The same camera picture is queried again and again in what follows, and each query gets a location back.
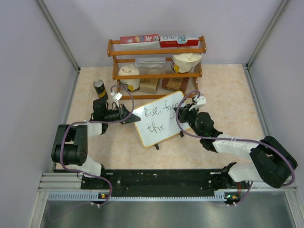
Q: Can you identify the red white wrap box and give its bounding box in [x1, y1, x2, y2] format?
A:
[160, 35, 199, 48]

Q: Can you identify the red foil box left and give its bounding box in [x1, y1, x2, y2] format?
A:
[120, 34, 160, 50]

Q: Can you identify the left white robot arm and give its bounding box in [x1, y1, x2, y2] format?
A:
[51, 98, 141, 188]

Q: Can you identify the grey slotted cable duct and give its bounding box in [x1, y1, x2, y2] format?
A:
[47, 191, 238, 202]

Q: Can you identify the white bag middle right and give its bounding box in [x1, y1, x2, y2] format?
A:
[171, 53, 202, 74]

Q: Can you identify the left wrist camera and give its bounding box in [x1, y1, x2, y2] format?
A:
[111, 92, 123, 102]

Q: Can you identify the black drink can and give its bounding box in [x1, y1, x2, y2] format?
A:
[93, 79, 108, 100]

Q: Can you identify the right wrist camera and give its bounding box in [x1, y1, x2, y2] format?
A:
[189, 95, 206, 111]

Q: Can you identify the yellow framed whiteboard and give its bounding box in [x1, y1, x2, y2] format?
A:
[133, 91, 184, 148]

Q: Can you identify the white bag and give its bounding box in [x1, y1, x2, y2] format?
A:
[171, 53, 202, 74]
[118, 64, 141, 92]

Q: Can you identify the clear plastic container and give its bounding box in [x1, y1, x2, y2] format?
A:
[135, 57, 166, 75]

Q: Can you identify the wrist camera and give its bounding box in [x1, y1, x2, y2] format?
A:
[111, 92, 123, 102]
[189, 95, 206, 111]

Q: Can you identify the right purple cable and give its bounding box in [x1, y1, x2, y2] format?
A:
[175, 91, 296, 207]

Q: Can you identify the aluminium frame rail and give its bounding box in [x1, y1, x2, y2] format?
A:
[38, 172, 297, 191]

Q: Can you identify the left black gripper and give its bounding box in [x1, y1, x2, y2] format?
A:
[104, 104, 140, 124]

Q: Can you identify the tan cardboard box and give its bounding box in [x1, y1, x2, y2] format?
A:
[140, 78, 159, 94]

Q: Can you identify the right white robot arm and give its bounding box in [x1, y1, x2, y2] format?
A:
[174, 104, 298, 188]

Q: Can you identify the wooden three tier shelf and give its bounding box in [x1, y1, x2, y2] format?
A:
[107, 36, 207, 99]

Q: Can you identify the white bag lower left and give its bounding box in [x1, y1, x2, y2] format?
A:
[118, 64, 141, 92]

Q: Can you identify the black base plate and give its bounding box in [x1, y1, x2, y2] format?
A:
[81, 169, 238, 197]

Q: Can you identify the brown packet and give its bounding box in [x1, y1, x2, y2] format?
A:
[161, 77, 189, 93]

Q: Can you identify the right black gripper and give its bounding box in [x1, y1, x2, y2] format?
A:
[175, 103, 203, 138]

